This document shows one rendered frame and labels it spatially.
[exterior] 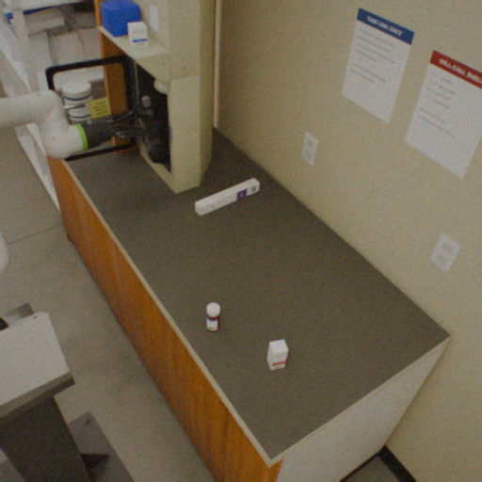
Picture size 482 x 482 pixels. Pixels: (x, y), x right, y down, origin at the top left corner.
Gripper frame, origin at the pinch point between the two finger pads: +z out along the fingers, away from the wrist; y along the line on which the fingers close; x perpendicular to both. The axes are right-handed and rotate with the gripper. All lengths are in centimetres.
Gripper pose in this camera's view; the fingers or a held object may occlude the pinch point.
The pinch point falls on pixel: (150, 119)
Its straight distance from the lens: 187.5
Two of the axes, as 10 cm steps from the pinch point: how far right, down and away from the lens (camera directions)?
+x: -0.6, 7.3, 6.8
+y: -5.5, -5.9, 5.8
